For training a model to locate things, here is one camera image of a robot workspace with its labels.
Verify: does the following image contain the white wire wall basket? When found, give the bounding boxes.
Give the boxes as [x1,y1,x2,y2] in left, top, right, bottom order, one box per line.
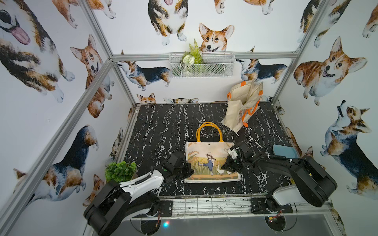
[169,53,236,78]

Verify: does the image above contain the green fern with white flower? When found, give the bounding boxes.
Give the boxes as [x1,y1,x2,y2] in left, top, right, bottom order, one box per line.
[180,40,203,77]

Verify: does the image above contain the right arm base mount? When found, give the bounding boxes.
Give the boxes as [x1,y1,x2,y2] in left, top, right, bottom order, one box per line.
[251,197,293,214]

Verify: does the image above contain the green leafy plant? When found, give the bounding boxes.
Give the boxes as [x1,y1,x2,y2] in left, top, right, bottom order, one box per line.
[105,161,137,183]

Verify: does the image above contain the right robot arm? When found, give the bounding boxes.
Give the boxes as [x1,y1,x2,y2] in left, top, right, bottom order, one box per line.
[221,142,338,207]

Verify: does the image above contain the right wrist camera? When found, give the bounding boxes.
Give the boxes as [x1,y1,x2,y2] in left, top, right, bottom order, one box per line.
[229,149,239,159]

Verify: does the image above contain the cream bag yellow handles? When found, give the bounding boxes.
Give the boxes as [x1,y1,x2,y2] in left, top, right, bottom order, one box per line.
[184,122,242,184]

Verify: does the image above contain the cream bag orange handles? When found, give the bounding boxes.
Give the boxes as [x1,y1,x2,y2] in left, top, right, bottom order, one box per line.
[221,81,263,133]

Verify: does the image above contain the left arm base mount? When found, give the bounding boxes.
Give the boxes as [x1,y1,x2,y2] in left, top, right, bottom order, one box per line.
[133,200,173,218]

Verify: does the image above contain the light blue dustpan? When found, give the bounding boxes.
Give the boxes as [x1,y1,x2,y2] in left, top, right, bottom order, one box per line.
[273,144,300,159]

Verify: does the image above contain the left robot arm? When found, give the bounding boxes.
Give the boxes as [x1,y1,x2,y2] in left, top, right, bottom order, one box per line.
[84,151,194,236]

